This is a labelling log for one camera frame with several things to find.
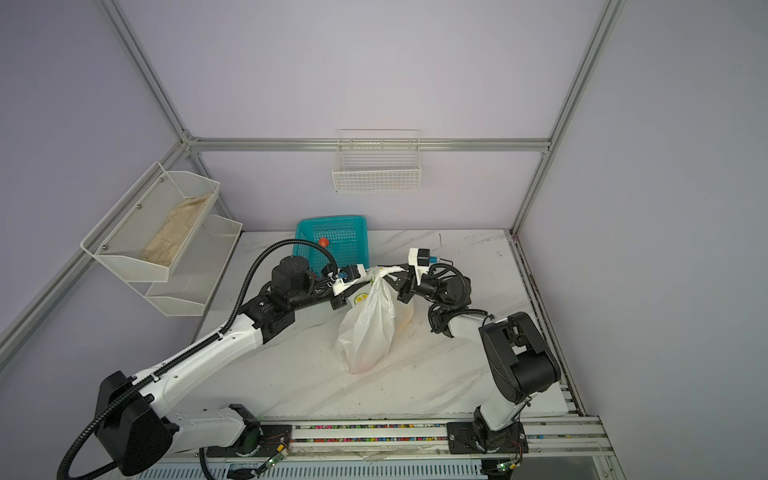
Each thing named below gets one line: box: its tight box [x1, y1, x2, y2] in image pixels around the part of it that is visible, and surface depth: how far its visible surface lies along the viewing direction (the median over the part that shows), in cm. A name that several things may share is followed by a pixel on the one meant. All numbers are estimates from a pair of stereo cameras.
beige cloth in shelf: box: [140, 193, 211, 267], surface depth 81 cm
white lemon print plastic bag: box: [335, 266, 415, 374], surface depth 73 cm
